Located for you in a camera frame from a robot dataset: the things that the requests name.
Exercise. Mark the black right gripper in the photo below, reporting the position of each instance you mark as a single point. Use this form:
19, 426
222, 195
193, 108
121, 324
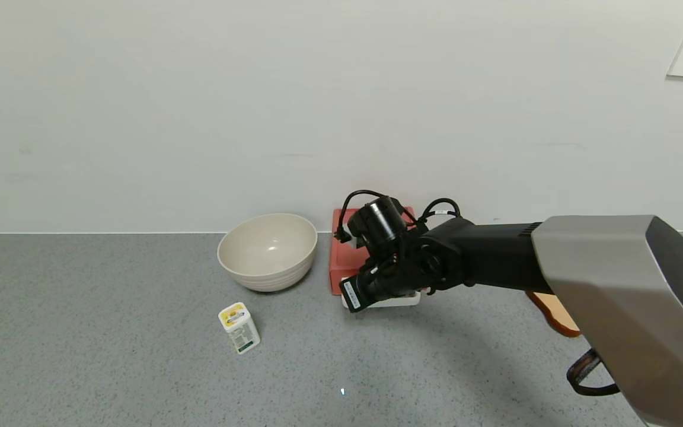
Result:
353, 295

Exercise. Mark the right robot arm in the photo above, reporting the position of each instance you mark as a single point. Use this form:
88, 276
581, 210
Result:
614, 284

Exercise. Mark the red drawer box housing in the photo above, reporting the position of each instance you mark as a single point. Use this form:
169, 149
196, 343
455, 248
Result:
341, 261

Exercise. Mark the beige ribbed bowl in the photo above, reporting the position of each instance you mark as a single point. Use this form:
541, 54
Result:
267, 252

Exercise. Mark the small white yellow-label bottle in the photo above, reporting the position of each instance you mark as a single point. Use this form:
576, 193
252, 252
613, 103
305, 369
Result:
239, 329

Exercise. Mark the brown-crust toast slice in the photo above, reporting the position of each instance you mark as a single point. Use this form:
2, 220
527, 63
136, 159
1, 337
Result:
555, 314

